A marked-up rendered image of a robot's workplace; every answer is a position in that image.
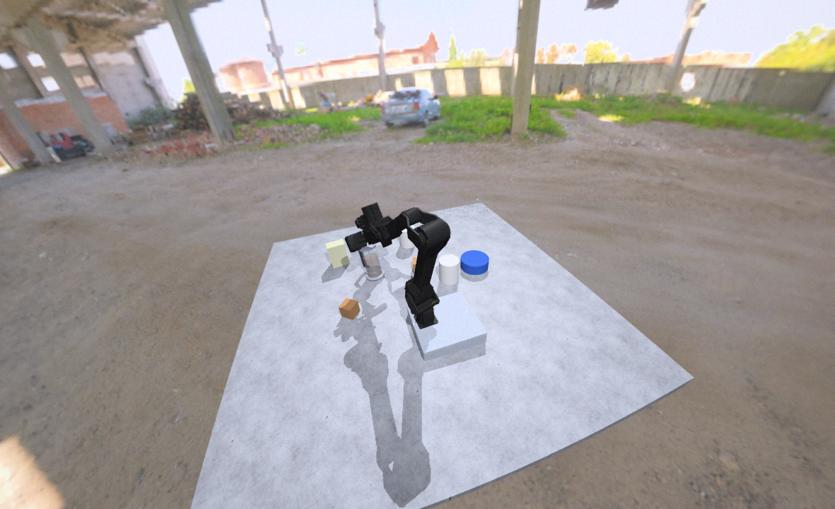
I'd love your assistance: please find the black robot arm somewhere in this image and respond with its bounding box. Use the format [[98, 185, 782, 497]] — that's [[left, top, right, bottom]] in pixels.
[[355, 203, 451, 329]]

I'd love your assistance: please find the glass french press with black handle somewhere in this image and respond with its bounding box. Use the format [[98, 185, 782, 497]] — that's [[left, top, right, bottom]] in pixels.
[[359, 243, 385, 281]]

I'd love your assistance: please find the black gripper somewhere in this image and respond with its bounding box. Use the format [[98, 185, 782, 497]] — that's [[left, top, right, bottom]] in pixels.
[[345, 229, 377, 252]]

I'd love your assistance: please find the blue short cylinder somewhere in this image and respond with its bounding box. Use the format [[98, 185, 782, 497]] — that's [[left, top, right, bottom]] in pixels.
[[460, 250, 489, 275]]

